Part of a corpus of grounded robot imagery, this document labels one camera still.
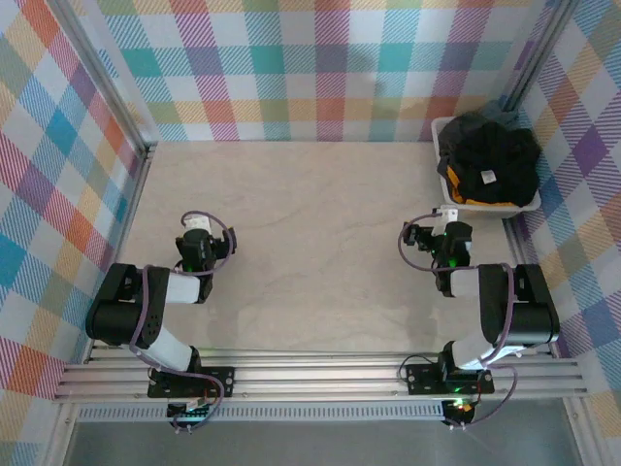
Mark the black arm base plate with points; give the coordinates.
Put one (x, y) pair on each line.
(422, 378)
(218, 381)

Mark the aluminium corner post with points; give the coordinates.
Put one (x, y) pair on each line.
(102, 77)
(538, 53)

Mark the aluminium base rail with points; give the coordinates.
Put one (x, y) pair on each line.
(315, 378)

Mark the dark gray t-shirt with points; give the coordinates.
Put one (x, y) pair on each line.
(448, 133)

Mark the white plastic basket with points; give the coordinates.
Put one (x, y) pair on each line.
(485, 210)

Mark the orange t-shirt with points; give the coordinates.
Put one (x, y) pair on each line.
(455, 187)

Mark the small controller board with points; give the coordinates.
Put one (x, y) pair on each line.
(458, 412)
(186, 417)

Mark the blue-gray t-shirt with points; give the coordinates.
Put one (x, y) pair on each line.
(502, 114)

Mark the black t-shirt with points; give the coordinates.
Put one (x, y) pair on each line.
(500, 160)

